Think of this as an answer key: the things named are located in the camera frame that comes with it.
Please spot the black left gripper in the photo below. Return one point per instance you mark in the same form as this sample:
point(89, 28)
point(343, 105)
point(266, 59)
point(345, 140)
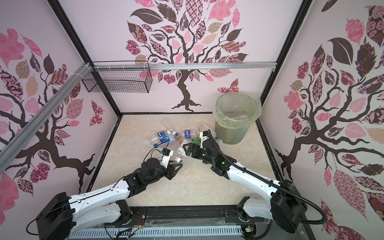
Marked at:
point(172, 168)

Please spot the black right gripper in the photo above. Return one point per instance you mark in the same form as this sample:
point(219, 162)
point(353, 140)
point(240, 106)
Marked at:
point(193, 146)

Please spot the clear Coca-Cola bottle yellow cap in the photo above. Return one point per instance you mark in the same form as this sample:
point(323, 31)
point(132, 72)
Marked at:
point(177, 160)

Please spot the clear bottle green label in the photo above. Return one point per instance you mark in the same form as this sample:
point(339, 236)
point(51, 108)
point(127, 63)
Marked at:
point(180, 149)

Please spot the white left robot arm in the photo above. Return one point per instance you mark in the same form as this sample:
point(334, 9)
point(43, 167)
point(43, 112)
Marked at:
point(64, 214)

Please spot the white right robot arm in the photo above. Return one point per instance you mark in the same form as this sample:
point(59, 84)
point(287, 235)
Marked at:
point(278, 203)

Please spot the green Sprite bottle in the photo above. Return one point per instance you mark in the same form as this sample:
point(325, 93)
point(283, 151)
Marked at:
point(196, 141)

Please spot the clear Pepsi bottle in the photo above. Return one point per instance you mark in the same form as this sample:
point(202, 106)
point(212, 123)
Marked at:
point(190, 134)

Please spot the clear bottle blue label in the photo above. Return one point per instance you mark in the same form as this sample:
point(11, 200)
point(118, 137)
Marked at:
point(166, 134)

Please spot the clear bottle blue cap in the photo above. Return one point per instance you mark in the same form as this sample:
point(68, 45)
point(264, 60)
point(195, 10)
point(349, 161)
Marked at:
point(163, 141)

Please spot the clear ribbed bottle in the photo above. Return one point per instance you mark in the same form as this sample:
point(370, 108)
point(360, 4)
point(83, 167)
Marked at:
point(168, 126)

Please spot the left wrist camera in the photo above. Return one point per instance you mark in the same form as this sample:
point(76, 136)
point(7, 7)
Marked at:
point(166, 155)

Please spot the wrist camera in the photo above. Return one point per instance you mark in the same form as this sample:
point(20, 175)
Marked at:
point(166, 155)
point(204, 136)

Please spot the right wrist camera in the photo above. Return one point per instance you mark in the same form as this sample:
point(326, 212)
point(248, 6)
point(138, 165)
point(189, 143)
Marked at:
point(204, 136)

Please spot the wire mesh waste bin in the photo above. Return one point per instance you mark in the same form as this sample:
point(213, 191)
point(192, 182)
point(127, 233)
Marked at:
point(231, 136)

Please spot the white slotted cable duct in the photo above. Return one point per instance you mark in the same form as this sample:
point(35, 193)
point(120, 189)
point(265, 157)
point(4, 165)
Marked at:
point(156, 232)

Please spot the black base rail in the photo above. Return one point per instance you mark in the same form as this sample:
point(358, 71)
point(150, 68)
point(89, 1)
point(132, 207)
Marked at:
point(154, 215)

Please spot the black wire wall basket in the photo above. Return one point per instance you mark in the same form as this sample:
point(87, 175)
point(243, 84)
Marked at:
point(119, 77)

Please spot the aluminium wall rail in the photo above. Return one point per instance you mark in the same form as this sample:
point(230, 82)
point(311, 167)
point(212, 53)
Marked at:
point(12, 149)
point(195, 66)

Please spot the aluminium left wall rail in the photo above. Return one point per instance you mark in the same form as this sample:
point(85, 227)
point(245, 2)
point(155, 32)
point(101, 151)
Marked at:
point(12, 149)

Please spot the black frame rail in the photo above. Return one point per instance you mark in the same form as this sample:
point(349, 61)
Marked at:
point(294, 31)

